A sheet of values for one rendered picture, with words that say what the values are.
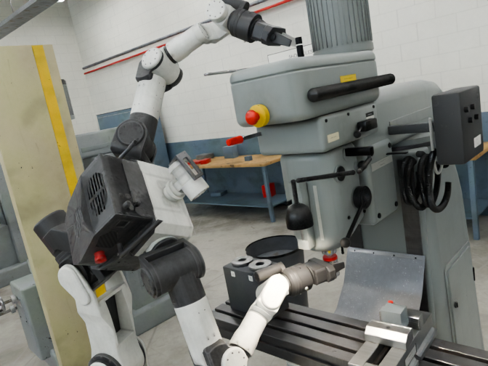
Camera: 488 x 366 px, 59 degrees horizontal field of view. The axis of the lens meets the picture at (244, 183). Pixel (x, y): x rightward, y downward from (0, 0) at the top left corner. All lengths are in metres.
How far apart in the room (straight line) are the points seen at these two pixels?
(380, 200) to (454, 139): 0.29
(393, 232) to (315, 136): 0.68
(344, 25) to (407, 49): 4.28
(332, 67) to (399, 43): 4.55
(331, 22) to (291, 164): 0.47
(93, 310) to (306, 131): 0.86
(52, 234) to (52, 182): 1.22
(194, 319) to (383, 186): 0.75
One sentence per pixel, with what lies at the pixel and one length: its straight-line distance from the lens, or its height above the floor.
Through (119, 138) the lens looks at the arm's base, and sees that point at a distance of 1.34.
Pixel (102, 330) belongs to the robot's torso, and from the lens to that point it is 1.55.
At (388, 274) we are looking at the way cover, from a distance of 1.79.
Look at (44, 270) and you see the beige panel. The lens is 2.73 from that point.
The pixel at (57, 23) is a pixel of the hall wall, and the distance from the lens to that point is 11.19.
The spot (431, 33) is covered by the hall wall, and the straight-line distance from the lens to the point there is 5.64.
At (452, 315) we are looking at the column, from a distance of 1.91.
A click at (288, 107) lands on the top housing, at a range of 1.13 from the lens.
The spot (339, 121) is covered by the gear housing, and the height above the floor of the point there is 1.70.
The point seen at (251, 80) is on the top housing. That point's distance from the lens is 1.19.
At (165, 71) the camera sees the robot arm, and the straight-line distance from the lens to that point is 1.48.
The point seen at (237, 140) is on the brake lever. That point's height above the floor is 1.70.
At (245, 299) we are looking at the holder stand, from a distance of 1.77.
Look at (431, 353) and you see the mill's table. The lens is 1.50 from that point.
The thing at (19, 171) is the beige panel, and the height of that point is 1.65.
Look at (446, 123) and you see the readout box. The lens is 1.40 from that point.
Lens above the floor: 1.81
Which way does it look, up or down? 11 degrees down
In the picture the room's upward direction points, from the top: 10 degrees counter-clockwise
